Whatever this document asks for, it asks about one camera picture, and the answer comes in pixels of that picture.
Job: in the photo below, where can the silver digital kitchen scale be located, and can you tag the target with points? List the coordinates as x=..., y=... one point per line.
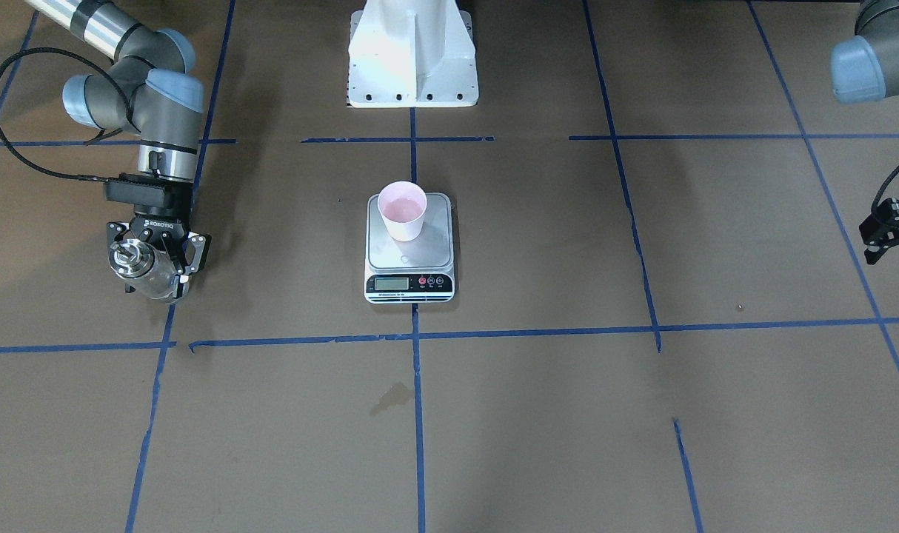
x=418, y=271

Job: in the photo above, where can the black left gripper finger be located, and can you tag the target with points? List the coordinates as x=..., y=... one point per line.
x=876, y=247

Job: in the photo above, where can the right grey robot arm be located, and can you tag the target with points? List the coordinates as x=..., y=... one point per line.
x=148, y=91

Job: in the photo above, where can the pink plastic cup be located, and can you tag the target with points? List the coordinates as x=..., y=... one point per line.
x=402, y=206

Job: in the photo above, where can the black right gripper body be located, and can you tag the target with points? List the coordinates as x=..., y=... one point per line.
x=158, y=223

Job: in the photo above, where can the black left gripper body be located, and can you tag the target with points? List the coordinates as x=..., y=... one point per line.
x=891, y=222

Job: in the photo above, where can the clear glass sauce bottle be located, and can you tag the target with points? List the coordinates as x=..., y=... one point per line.
x=153, y=272

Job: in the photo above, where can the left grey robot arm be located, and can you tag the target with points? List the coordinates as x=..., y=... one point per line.
x=865, y=68

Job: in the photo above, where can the black camera box on wrist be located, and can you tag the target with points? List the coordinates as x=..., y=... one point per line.
x=151, y=196

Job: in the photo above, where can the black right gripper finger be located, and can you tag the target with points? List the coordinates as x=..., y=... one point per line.
x=184, y=256
x=120, y=255

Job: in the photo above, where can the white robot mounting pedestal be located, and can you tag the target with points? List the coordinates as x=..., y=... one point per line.
x=412, y=54

